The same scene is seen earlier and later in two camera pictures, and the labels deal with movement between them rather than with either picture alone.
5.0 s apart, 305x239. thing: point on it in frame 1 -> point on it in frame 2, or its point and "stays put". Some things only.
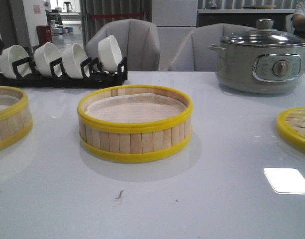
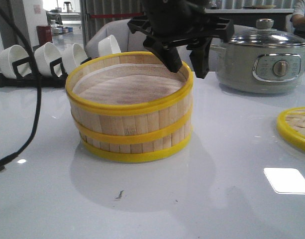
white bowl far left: (10, 55) stays put
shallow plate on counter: (258, 7) stays put
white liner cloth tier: (1, 102) -> (129, 83)
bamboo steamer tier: (12, 117) -> (130, 98)
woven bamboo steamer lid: (294, 124) stays put
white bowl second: (45, 54) stays put
